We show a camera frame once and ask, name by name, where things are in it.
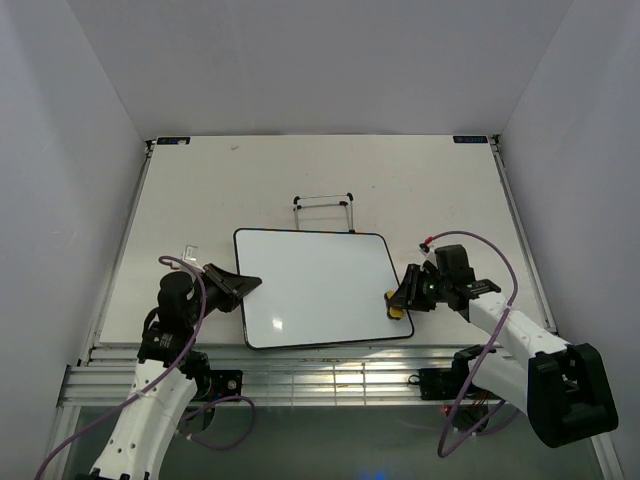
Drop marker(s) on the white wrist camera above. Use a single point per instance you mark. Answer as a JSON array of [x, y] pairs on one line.
[[190, 256], [429, 262]]

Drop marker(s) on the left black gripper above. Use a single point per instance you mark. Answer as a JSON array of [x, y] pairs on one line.
[[236, 285]]

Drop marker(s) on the black wire whiteboard stand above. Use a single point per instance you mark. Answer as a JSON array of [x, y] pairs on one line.
[[324, 207]]

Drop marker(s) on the right blue table label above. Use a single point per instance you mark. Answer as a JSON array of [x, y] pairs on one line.
[[470, 139]]

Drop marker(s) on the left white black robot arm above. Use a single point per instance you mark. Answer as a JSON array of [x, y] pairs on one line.
[[172, 381]]

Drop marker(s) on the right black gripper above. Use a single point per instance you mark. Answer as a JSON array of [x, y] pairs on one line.
[[407, 295]]

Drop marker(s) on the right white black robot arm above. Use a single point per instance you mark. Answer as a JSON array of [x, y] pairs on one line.
[[562, 388]]

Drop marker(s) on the left blue table label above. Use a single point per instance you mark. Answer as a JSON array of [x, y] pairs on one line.
[[173, 141]]

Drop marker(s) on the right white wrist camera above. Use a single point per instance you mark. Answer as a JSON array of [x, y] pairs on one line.
[[429, 262]]

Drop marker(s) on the yellow black whiteboard eraser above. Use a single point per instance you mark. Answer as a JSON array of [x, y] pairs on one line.
[[393, 312]]

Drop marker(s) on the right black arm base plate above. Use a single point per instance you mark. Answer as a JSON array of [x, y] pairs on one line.
[[434, 384]]

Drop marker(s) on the blue table label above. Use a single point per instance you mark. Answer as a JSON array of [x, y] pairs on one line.
[[470, 139], [173, 141]]

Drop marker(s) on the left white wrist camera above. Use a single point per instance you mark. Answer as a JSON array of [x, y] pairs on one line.
[[190, 256]]

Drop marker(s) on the black framed whiteboard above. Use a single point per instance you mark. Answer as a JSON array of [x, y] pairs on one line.
[[318, 288]]

